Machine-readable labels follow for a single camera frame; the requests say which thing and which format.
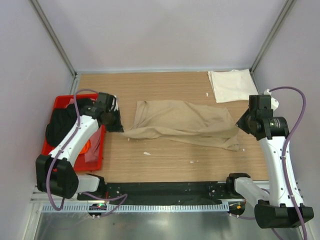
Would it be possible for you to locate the beige t shirt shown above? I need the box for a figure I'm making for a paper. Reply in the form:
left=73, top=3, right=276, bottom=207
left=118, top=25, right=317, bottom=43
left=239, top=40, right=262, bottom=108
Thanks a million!
left=123, top=100, right=240, bottom=151

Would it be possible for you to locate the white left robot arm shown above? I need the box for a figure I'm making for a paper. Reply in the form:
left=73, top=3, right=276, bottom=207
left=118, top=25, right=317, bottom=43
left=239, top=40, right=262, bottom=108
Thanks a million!
left=35, top=92, right=124, bottom=200

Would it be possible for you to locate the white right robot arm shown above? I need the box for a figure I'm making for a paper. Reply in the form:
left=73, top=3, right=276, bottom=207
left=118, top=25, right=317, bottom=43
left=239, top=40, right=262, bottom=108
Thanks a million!
left=225, top=94, right=314, bottom=229

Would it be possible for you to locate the orange t shirt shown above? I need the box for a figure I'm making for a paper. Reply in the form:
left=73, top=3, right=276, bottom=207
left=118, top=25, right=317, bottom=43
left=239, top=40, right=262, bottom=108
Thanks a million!
left=80, top=140, right=91, bottom=154

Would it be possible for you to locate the folded white t shirt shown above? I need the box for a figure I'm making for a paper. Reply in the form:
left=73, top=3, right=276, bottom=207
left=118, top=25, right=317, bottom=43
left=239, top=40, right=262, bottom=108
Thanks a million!
left=207, top=69, right=258, bottom=104

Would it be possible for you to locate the pink t shirt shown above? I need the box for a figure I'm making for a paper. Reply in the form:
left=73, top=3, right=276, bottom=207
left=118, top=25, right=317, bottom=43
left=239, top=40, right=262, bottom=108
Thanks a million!
left=66, top=97, right=102, bottom=164

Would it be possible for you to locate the black t shirt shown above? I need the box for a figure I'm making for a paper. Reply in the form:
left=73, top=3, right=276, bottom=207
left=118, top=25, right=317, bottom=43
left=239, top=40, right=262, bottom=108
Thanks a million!
left=45, top=98, right=78, bottom=147

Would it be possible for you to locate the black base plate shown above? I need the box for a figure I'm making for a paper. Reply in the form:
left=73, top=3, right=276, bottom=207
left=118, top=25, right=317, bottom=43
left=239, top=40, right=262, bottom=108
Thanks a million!
left=90, top=181, right=243, bottom=201

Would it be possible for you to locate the slotted cable duct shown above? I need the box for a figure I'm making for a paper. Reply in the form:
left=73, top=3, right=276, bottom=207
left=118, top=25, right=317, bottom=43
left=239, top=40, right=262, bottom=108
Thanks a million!
left=41, top=202, right=230, bottom=213

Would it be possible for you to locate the aluminium rail profile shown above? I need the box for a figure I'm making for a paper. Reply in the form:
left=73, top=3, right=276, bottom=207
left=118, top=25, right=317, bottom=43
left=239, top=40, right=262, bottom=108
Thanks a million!
left=30, top=184, right=87, bottom=204

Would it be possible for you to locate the right aluminium frame post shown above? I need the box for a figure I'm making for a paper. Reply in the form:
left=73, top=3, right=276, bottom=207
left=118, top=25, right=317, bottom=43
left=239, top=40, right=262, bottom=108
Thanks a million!
left=250, top=0, right=297, bottom=75

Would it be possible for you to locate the aluminium frame post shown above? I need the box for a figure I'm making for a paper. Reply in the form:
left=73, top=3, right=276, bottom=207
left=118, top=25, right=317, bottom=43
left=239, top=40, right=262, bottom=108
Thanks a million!
left=250, top=0, right=297, bottom=75
left=29, top=0, right=77, bottom=78

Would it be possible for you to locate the left aluminium frame post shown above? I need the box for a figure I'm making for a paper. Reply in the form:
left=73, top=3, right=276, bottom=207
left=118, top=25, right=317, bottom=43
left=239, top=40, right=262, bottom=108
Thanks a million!
left=29, top=0, right=77, bottom=78

